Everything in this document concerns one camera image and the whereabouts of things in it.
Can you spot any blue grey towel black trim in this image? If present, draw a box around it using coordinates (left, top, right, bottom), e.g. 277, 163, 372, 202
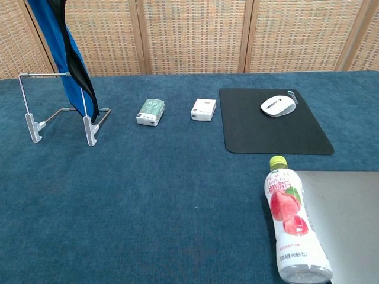
25, 0, 100, 125

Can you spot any white pink tissue pack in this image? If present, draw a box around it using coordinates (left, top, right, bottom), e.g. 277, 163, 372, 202
190, 98, 217, 122

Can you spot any green tissue pack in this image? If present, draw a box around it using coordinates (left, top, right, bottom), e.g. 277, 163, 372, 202
136, 98, 165, 127

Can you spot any blue table cover cloth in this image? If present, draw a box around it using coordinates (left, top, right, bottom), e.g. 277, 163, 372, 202
0, 70, 379, 284

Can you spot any black mouse pad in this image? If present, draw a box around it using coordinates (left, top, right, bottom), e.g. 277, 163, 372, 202
219, 87, 335, 156

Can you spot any white computer mouse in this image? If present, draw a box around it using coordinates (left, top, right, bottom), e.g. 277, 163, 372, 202
259, 94, 297, 118

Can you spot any woven bamboo folding screen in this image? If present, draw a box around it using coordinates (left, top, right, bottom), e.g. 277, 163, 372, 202
0, 0, 379, 80

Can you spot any peach drink bottle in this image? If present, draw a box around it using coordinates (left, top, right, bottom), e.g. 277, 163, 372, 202
263, 155, 333, 284

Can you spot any silver laptop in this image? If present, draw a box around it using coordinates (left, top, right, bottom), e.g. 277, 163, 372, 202
294, 170, 379, 284

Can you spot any metal wire stand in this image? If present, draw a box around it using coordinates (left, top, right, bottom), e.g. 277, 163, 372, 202
18, 72, 112, 147

